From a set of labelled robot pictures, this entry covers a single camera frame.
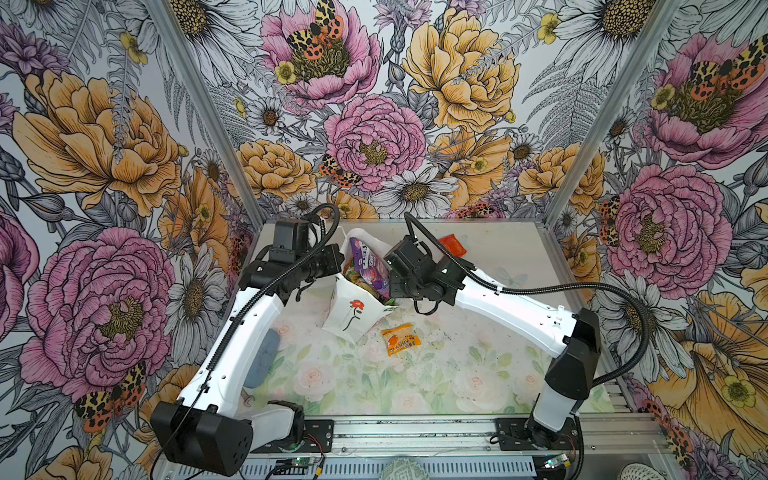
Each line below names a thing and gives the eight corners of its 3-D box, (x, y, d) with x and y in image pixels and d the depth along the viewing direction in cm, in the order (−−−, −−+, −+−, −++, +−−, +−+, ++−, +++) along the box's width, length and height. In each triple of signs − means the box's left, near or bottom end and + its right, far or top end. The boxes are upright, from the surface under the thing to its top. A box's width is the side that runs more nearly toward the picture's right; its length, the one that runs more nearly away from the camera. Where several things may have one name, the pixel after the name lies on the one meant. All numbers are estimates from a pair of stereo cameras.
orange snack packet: (389, 356, 89) (389, 353, 88) (381, 333, 94) (381, 330, 92) (421, 346, 91) (421, 343, 90) (412, 324, 96) (412, 321, 94)
